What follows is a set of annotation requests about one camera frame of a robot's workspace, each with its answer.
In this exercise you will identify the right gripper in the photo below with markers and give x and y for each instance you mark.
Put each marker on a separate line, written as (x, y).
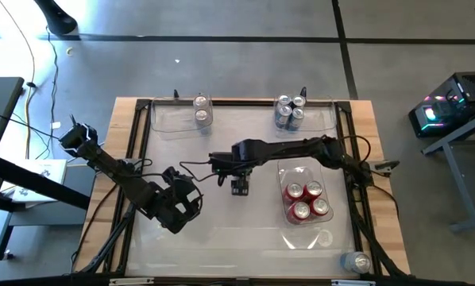
(233, 165)

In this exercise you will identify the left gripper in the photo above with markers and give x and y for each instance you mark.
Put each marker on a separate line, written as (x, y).
(178, 206)

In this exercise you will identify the red Fanta soda can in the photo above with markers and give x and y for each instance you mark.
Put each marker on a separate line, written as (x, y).
(313, 188)
(294, 190)
(320, 206)
(300, 210)

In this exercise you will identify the blue silver slim can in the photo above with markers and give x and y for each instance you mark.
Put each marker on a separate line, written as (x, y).
(297, 114)
(283, 111)
(284, 99)
(299, 101)

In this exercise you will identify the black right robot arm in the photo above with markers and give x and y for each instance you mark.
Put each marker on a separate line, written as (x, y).
(285, 149)

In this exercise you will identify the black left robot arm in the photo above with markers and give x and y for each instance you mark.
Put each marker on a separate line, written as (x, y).
(114, 171)

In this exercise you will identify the clear plastic bin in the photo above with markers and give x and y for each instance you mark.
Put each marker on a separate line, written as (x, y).
(170, 119)
(321, 119)
(297, 171)

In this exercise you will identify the white printed cardboard box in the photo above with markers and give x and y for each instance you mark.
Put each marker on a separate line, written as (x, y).
(43, 172)

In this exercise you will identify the grey metal stand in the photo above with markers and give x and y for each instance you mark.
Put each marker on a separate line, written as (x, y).
(462, 186)

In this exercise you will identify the black floor stand foot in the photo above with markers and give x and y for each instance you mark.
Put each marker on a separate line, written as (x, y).
(56, 18)

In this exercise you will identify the black RGB computer tower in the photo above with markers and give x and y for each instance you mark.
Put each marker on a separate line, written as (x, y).
(472, 85)

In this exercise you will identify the silver metal bracket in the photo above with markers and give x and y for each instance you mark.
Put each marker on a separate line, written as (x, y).
(131, 281)
(352, 283)

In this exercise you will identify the small black post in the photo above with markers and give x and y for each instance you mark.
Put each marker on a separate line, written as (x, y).
(175, 94)
(303, 92)

